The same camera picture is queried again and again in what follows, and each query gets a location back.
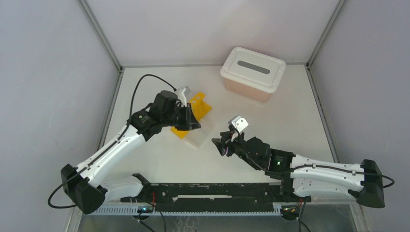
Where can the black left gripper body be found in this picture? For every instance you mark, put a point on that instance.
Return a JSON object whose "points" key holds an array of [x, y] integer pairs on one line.
{"points": [[178, 115]]}

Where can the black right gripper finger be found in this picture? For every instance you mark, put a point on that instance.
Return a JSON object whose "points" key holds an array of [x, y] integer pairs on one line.
{"points": [[231, 135], [221, 145]]}

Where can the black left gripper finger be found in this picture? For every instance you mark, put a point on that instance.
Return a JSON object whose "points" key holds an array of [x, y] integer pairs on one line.
{"points": [[181, 126], [191, 121]]}

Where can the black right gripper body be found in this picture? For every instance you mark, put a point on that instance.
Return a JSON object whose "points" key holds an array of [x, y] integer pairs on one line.
{"points": [[236, 148]]}

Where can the yellow test tube rack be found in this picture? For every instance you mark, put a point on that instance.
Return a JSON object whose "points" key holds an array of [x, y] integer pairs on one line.
{"points": [[199, 108]]}

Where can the pink plastic bin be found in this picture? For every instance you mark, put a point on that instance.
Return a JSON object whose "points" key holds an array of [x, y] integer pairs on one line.
{"points": [[246, 91]]}

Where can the white plastic bin lid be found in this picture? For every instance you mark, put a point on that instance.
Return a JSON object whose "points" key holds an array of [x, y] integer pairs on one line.
{"points": [[253, 69]]}

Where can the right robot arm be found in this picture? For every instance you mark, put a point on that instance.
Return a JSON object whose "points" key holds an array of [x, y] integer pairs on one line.
{"points": [[303, 177]]}

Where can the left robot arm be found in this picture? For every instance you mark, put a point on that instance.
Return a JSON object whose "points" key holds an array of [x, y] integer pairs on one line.
{"points": [[85, 184]]}

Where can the clear well plate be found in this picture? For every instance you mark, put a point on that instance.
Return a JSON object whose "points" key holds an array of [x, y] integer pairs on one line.
{"points": [[197, 137]]}

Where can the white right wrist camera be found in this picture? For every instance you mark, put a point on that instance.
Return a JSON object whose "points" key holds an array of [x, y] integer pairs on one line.
{"points": [[238, 124]]}

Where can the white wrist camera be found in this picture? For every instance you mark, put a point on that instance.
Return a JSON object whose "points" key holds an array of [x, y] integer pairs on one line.
{"points": [[238, 124], [182, 94]]}

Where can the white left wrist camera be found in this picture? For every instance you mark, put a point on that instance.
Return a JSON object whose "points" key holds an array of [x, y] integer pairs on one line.
{"points": [[182, 94]]}

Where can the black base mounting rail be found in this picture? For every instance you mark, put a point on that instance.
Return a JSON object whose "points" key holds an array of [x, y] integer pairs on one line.
{"points": [[215, 197]]}

